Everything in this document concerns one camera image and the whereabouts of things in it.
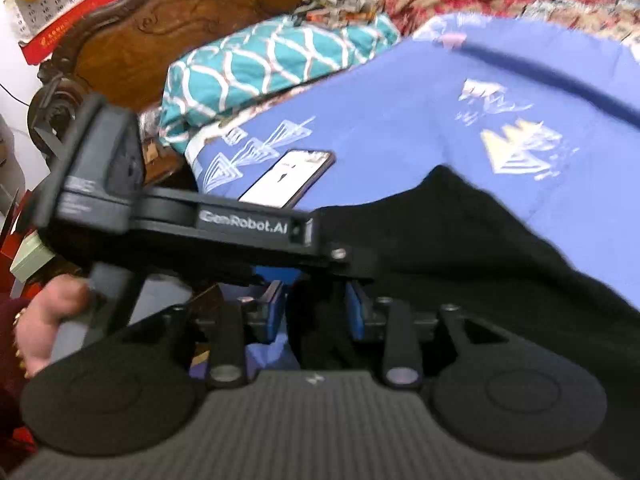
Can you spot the teal patterned pillow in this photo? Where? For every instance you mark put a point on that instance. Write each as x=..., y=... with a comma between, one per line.
x=260, y=60

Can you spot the person's left hand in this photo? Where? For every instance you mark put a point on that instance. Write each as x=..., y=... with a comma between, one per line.
x=47, y=320

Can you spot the carved wooden headboard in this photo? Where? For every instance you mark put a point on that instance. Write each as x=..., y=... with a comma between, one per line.
x=150, y=20

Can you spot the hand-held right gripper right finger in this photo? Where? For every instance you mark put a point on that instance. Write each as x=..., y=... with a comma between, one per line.
x=355, y=312

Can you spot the grey patterned cloth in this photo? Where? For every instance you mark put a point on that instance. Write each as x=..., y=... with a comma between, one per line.
x=340, y=0

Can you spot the smartphone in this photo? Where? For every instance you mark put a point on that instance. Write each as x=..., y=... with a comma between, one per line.
x=285, y=180

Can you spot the blue printed bed sheet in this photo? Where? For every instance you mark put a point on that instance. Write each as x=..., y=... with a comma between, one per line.
x=400, y=110

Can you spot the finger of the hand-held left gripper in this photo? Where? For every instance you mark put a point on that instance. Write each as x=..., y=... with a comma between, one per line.
x=350, y=260

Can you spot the black pants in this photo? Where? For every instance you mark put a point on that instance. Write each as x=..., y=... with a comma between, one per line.
x=475, y=260

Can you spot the red wall calendar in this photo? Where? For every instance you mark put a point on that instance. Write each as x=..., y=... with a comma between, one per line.
x=60, y=15

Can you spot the pale green box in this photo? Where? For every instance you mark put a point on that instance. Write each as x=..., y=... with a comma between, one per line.
x=30, y=257

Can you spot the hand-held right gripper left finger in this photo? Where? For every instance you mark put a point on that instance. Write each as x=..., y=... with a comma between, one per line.
x=274, y=312

